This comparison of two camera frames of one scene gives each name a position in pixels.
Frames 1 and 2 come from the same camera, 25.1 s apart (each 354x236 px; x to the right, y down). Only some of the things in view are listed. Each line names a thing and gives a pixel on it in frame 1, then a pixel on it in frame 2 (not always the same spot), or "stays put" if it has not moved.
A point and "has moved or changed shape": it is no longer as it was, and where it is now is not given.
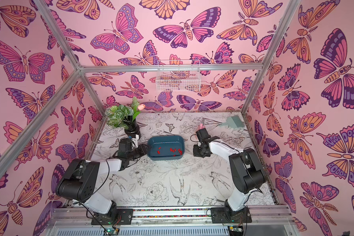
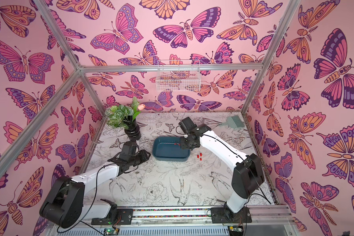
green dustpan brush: (233, 122) stays put
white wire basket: (178, 75) stays put
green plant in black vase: (123, 117) stays put
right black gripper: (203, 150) -> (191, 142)
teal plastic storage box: (165, 147) has moved or changed shape
